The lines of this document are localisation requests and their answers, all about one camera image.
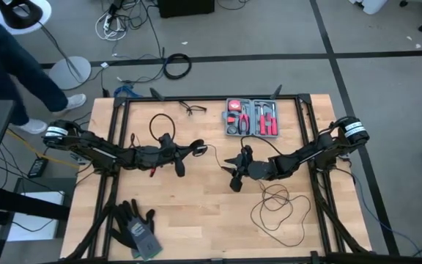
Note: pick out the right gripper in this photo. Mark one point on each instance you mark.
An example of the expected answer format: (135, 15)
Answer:
(255, 170)

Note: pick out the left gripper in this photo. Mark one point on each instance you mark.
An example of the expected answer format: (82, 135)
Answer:
(159, 157)

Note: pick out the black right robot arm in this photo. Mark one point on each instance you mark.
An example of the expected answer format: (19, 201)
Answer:
(306, 155)

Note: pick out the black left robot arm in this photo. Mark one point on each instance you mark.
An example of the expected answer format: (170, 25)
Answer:
(93, 146)

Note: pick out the grey plastic tool case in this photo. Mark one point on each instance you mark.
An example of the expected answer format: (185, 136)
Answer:
(251, 136)

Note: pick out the black safety glasses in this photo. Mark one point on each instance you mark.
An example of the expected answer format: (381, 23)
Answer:
(189, 109)

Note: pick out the small red hand tool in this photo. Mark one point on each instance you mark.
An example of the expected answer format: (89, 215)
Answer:
(231, 120)

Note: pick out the red tape measure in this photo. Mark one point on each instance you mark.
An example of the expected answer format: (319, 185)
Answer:
(234, 105)

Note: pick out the black work glove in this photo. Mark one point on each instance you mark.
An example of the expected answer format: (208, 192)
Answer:
(123, 220)

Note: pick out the grey work glove with label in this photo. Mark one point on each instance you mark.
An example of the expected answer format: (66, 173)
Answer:
(147, 242)

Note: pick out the white round-base stand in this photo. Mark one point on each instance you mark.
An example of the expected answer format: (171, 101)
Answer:
(70, 73)

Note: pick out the black box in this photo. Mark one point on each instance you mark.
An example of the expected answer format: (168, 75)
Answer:
(185, 7)

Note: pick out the white power strip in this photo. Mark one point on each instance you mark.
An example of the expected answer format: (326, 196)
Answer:
(107, 23)

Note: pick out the black power adapter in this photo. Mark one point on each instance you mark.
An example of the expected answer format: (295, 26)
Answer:
(38, 168)

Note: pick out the white panel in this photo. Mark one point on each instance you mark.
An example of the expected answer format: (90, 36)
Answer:
(31, 227)

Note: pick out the black metal beam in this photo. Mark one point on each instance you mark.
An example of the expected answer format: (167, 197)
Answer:
(20, 205)

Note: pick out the person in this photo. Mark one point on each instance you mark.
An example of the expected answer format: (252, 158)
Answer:
(6, 62)

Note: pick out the white plastic unit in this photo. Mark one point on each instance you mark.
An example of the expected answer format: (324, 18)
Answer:
(370, 5)

